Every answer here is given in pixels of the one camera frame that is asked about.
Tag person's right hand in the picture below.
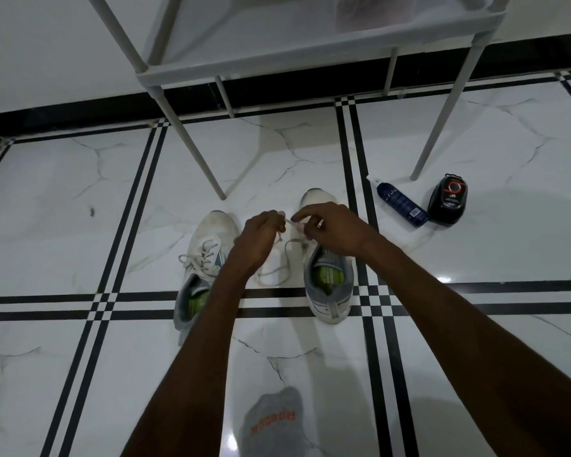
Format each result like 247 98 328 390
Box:
290 202 379 261

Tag person's left hand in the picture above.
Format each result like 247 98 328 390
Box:
225 209 287 282

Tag white shoelace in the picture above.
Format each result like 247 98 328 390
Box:
178 239 227 277
252 211 315 289

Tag white sneaker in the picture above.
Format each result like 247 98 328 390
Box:
297 187 355 325
173 209 241 348

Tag person's right forearm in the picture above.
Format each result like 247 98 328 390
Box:
359 237 571 457

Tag person's left forearm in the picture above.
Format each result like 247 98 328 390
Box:
121 266 253 457

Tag black shoe polish container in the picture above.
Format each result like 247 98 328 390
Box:
426 173 469 228

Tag grey metal shelf rack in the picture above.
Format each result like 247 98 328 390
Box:
84 0 514 201

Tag dark blue spray bottle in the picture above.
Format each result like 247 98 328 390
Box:
366 175 431 229

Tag white sock with orange print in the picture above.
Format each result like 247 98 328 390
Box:
240 386 308 457

